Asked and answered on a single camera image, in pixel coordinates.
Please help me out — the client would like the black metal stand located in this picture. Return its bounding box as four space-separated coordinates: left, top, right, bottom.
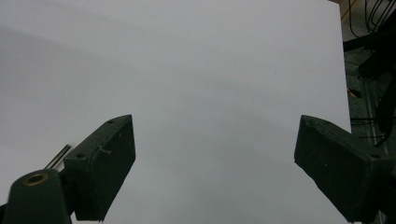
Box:
342 12 396 148

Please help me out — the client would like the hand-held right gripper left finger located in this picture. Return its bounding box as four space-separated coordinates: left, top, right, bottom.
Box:
63 114 137 222

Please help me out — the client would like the bundle of hanging black cables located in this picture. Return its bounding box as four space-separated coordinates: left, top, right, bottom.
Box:
342 0 396 39

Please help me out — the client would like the metal frame pin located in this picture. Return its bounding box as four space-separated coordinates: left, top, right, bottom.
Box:
44 144 74 171

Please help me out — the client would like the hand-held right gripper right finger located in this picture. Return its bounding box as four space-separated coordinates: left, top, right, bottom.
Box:
293 114 396 224

